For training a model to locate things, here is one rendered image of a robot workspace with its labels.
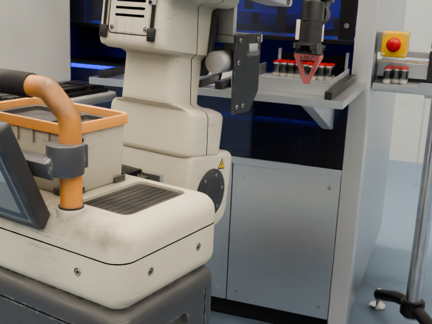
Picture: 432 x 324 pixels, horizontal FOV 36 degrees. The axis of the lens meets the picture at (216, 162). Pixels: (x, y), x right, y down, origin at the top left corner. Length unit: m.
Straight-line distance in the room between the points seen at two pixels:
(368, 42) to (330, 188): 0.46
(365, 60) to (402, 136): 2.82
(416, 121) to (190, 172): 3.60
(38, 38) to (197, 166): 1.00
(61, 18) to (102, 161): 1.20
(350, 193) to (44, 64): 1.05
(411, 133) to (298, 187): 2.74
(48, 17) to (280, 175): 0.89
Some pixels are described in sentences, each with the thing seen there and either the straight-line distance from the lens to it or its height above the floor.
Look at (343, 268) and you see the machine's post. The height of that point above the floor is 0.28.
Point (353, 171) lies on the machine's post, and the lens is 2.07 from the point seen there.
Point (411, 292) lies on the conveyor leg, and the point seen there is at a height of 0.18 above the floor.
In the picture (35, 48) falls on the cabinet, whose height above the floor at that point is 0.92.
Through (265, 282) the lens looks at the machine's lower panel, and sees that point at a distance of 2.26.
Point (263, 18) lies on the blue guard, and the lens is 2.07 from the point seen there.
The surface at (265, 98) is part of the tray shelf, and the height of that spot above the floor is 0.87.
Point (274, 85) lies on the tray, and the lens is 1.72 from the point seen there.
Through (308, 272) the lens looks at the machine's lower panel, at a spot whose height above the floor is 0.24.
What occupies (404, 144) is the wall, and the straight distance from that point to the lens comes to 4.82.
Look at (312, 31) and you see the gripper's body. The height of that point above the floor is 1.04.
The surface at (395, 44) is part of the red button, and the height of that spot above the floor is 1.00.
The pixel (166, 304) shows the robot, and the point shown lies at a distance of 1.02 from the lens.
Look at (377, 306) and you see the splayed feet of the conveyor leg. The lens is 2.58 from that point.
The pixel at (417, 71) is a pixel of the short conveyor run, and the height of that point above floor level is 0.91.
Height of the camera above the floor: 1.13
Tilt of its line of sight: 15 degrees down
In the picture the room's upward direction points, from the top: 3 degrees clockwise
